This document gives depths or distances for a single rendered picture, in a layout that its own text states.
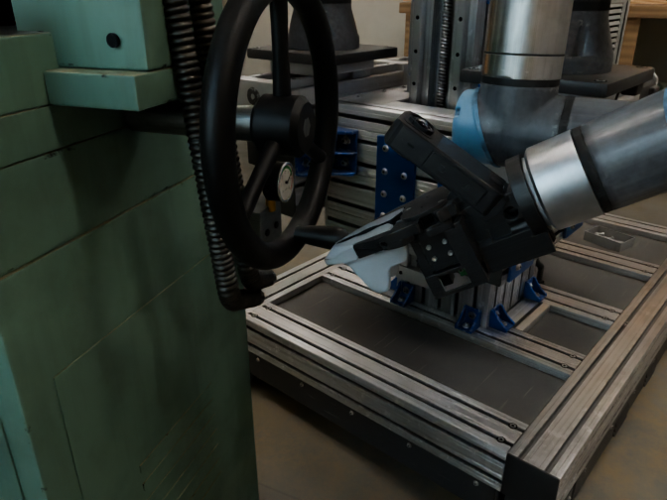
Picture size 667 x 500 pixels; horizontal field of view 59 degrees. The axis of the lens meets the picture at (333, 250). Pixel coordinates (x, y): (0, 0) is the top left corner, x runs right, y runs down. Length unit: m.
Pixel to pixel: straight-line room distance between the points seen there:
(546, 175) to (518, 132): 0.11
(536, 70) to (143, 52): 0.35
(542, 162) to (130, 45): 0.35
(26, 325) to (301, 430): 0.91
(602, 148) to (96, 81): 0.41
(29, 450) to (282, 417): 0.87
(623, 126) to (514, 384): 0.83
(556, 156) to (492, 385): 0.80
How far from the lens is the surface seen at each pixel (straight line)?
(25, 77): 0.57
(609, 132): 0.50
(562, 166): 0.49
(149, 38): 0.54
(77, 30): 0.58
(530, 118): 0.60
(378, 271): 0.56
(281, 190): 0.90
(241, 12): 0.50
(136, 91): 0.53
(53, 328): 0.63
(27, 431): 0.64
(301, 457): 1.35
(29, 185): 0.58
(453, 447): 1.13
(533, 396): 1.23
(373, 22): 4.00
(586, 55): 0.96
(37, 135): 0.58
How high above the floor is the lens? 0.94
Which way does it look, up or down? 25 degrees down
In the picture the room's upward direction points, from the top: straight up
